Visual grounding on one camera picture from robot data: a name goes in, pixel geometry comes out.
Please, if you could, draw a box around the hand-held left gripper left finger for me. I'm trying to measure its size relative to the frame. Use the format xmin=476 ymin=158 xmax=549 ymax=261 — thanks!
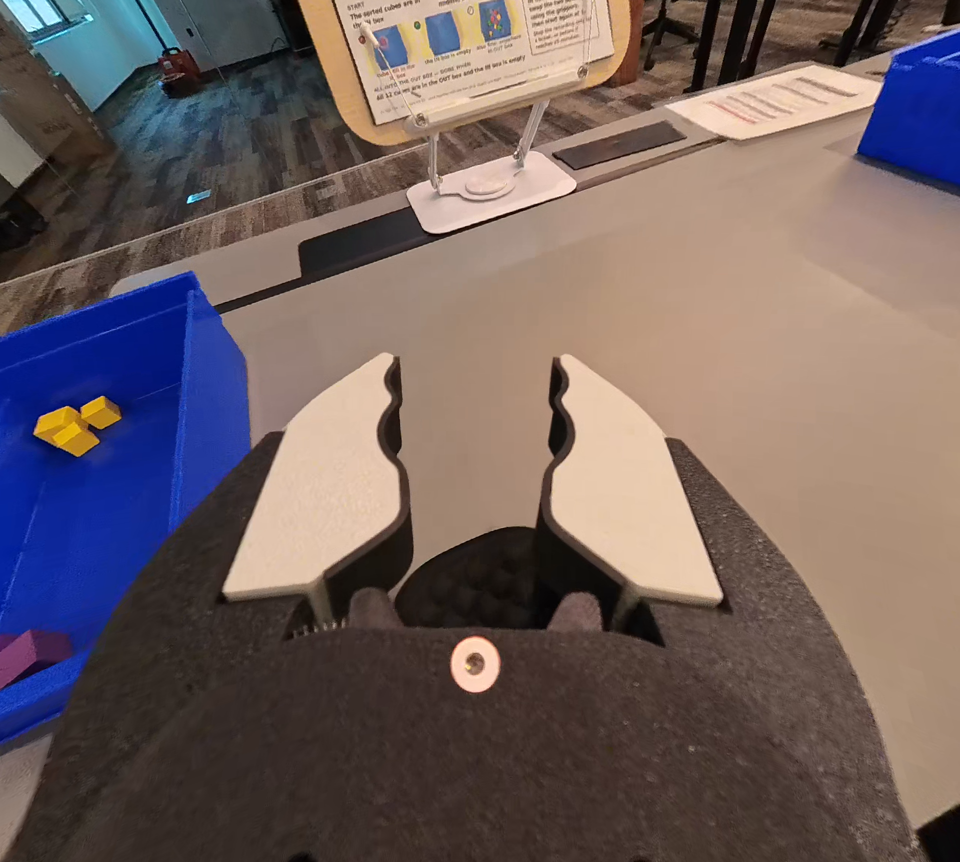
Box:
xmin=222 ymin=352 xmax=415 ymax=631

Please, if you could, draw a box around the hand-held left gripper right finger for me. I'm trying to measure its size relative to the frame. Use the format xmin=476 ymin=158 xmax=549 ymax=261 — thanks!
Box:
xmin=536 ymin=354 xmax=726 ymax=631

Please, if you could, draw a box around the blue plastic bin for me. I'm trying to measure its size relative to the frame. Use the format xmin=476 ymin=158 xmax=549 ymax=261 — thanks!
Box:
xmin=0 ymin=270 xmax=252 ymax=743
xmin=857 ymin=30 xmax=960 ymax=187

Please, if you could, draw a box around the purple wooden cube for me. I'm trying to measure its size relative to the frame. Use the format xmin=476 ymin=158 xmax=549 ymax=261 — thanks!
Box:
xmin=0 ymin=630 xmax=75 ymax=689

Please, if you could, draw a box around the black mesh chair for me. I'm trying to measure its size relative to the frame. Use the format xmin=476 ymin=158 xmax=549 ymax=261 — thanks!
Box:
xmin=393 ymin=526 xmax=560 ymax=629

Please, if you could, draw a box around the black desk flap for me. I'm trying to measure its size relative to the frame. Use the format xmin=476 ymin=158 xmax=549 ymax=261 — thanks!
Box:
xmin=552 ymin=121 xmax=689 ymax=171
xmin=297 ymin=206 xmax=429 ymax=278

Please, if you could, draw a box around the laminated paper sheet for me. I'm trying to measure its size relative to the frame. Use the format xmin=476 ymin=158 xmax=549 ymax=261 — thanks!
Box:
xmin=666 ymin=66 xmax=885 ymax=142

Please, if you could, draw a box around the small red floor device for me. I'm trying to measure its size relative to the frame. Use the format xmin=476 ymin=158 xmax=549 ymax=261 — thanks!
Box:
xmin=156 ymin=46 xmax=204 ymax=97

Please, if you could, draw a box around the brown cardboard box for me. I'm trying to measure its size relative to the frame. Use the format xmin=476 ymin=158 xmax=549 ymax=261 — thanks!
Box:
xmin=0 ymin=15 xmax=114 ymax=188

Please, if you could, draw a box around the printed instruction sheet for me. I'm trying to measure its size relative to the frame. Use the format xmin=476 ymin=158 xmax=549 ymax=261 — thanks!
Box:
xmin=298 ymin=0 xmax=616 ymax=126

